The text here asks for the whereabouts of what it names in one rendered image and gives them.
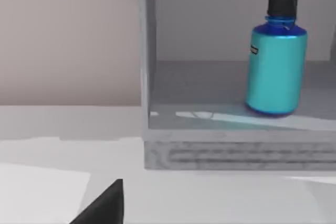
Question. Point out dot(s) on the teal bottle with black cap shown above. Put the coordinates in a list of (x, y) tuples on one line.
[(275, 72)]

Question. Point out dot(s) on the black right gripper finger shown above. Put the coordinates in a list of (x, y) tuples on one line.
[(107, 205)]

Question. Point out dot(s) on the grey open cabinet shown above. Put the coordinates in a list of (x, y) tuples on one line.
[(236, 150)]

